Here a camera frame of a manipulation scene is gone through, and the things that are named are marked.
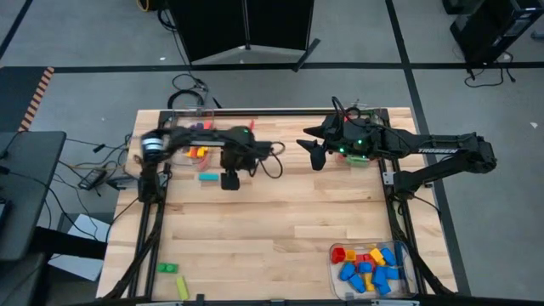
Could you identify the black desk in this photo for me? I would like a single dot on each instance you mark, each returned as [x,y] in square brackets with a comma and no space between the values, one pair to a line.
[25,191]

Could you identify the black partition foot bar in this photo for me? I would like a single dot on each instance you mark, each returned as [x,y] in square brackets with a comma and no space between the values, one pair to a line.
[306,55]

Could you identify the lime long block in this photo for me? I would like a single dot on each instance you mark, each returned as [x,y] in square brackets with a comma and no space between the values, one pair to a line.
[182,288]

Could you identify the black equipment case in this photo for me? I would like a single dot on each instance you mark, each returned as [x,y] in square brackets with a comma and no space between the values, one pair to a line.
[489,30]

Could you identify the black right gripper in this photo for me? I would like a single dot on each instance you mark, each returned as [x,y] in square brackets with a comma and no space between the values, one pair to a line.
[353,138]

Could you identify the white paper sheet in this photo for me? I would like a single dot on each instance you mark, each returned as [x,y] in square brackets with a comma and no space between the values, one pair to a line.
[85,225]

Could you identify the clear plastic bin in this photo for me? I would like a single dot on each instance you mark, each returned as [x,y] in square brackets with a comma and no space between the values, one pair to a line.
[174,163]
[374,295]
[374,115]

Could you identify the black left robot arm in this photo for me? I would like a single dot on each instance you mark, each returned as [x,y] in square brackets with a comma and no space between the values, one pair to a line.
[200,138]

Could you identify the grey metal bracket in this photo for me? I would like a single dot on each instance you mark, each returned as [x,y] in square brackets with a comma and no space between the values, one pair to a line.
[387,177]

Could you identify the teal long block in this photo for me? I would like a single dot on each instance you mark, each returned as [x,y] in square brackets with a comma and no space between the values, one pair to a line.
[208,177]

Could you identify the purple long block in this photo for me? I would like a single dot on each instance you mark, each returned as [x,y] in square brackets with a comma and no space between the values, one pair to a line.
[196,126]

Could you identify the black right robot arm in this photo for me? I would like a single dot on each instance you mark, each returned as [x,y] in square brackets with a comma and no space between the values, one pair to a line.
[438,149]

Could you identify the orange black hazard tape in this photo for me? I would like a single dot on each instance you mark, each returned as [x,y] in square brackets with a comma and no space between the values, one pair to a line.
[37,98]

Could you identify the black power adapter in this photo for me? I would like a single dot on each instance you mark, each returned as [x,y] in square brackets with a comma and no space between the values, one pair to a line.
[91,178]

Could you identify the yellow stud block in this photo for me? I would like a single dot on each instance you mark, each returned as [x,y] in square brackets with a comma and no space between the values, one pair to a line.
[376,256]
[350,255]
[369,281]

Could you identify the green stud block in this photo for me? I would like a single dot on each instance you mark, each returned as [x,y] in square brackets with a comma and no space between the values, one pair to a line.
[357,161]
[167,268]

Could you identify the yellow long block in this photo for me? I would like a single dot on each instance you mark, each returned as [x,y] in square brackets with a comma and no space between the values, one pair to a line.
[202,151]

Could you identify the black partition panel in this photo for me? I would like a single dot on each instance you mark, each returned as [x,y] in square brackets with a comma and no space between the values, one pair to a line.
[208,25]
[280,21]

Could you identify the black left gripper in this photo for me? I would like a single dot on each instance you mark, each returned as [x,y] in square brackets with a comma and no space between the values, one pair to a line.
[242,155]

